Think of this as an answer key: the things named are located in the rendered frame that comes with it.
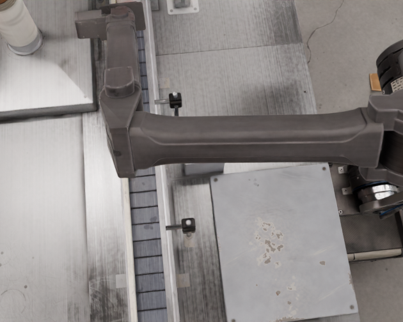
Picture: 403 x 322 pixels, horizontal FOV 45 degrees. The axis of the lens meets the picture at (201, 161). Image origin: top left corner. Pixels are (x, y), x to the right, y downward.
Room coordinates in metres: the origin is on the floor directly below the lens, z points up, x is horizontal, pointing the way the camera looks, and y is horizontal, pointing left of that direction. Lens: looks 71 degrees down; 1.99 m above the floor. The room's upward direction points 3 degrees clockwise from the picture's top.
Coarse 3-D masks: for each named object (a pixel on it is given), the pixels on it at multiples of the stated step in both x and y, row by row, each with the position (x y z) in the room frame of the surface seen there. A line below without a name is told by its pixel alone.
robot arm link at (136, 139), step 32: (128, 96) 0.28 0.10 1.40; (384, 96) 0.27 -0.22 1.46; (128, 128) 0.22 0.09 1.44; (160, 128) 0.22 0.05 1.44; (192, 128) 0.23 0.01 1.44; (224, 128) 0.23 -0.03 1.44; (256, 128) 0.23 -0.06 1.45; (288, 128) 0.23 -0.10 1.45; (320, 128) 0.23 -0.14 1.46; (352, 128) 0.23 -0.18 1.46; (384, 128) 0.23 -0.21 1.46; (128, 160) 0.19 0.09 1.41; (160, 160) 0.19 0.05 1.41; (192, 160) 0.19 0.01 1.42; (224, 160) 0.19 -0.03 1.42; (256, 160) 0.19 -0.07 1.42; (288, 160) 0.19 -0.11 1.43; (320, 160) 0.20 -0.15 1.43; (352, 160) 0.20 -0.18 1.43
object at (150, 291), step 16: (144, 48) 0.68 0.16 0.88; (144, 64) 0.63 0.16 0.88; (144, 80) 0.58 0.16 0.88; (144, 96) 0.53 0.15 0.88; (144, 176) 0.32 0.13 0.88; (144, 192) 0.28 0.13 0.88; (144, 208) 0.25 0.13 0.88; (144, 224) 0.21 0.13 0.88; (144, 240) 0.17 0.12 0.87; (160, 240) 0.17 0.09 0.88; (144, 256) 0.14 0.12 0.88; (160, 256) 0.14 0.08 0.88; (144, 272) 0.10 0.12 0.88; (160, 272) 0.10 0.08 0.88; (144, 288) 0.07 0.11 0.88; (160, 288) 0.07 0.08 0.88; (144, 304) 0.03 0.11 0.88; (160, 304) 0.03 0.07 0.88; (144, 320) 0.00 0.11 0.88; (160, 320) 0.00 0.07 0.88
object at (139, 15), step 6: (102, 6) 0.69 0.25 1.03; (108, 6) 0.69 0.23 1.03; (114, 6) 0.69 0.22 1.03; (120, 6) 0.67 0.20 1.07; (126, 6) 0.69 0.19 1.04; (132, 6) 0.69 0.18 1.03; (138, 6) 0.70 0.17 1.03; (102, 12) 0.68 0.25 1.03; (108, 12) 0.68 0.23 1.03; (132, 12) 0.67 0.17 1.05; (138, 12) 0.69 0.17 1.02; (138, 18) 0.68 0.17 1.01; (144, 18) 0.68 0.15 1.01; (138, 24) 0.66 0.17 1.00; (144, 24) 0.67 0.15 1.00; (138, 30) 0.65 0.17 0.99
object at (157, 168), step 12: (144, 0) 0.76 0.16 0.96; (144, 12) 0.73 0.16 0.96; (144, 36) 0.66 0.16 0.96; (156, 168) 0.32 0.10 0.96; (156, 180) 0.29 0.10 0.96; (168, 264) 0.11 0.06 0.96; (168, 276) 0.09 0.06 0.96; (168, 288) 0.06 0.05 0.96; (168, 300) 0.04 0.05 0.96; (168, 312) 0.02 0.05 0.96
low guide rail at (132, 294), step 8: (112, 0) 0.79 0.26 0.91; (128, 184) 0.30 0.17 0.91; (128, 192) 0.27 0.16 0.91; (128, 200) 0.26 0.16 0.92; (128, 208) 0.24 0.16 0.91; (128, 216) 0.22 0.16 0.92; (128, 224) 0.20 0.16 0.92; (128, 232) 0.18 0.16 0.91; (128, 240) 0.16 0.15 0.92; (128, 248) 0.15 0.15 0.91; (128, 256) 0.13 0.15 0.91; (128, 264) 0.11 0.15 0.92; (128, 272) 0.10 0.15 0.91; (136, 304) 0.03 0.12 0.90; (136, 312) 0.01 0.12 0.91; (136, 320) 0.00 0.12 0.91
